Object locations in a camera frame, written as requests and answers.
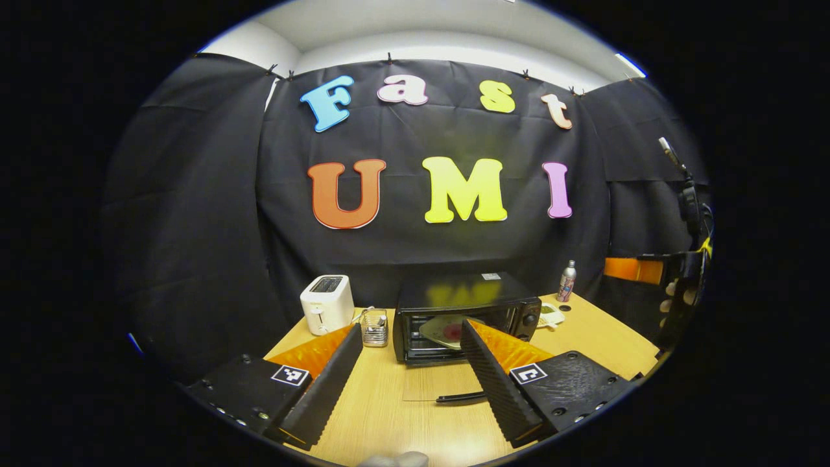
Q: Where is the white toaster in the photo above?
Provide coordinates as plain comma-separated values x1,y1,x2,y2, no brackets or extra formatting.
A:
300,274,356,337

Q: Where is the small ceiling light panel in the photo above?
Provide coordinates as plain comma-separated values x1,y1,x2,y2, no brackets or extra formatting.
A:
615,52,647,79

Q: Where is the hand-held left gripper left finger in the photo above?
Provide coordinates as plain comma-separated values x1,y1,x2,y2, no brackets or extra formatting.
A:
185,323,364,452

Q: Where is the silver spray bottle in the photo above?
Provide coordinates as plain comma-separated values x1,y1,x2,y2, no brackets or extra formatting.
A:
557,259,578,304

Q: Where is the pale rectangular food tray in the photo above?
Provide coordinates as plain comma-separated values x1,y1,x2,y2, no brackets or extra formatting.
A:
418,315,486,352

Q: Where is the black electric oven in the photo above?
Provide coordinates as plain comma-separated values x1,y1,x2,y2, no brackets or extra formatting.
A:
392,271,543,405

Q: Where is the black backdrop cloth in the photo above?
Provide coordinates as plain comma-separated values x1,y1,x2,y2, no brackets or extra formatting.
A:
101,53,711,383

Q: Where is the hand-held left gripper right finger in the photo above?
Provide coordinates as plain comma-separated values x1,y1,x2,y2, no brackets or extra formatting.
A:
458,318,641,449

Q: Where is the row of black cloth clips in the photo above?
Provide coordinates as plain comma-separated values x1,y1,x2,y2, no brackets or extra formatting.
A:
191,51,639,97

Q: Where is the clear utensil holder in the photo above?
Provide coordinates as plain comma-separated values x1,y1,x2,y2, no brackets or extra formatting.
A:
360,307,390,348

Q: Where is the white divided dish with beans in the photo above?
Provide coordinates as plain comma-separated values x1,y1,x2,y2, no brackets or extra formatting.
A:
536,303,567,330

